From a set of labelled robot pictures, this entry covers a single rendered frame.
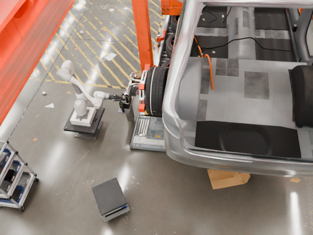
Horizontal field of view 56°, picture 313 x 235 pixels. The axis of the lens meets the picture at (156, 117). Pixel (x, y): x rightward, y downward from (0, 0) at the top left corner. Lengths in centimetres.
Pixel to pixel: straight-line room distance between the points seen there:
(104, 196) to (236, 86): 217
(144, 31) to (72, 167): 222
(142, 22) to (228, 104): 148
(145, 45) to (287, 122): 203
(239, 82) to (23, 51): 298
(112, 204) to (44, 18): 266
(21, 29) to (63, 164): 336
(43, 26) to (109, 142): 330
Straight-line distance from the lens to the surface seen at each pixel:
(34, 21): 158
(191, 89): 347
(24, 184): 446
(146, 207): 407
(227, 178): 426
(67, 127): 462
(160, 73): 379
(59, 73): 405
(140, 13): 375
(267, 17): 558
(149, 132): 446
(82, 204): 426
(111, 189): 386
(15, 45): 145
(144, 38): 396
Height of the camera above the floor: 378
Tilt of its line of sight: 52 degrees down
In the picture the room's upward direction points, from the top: 6 degrees counter-clockwise
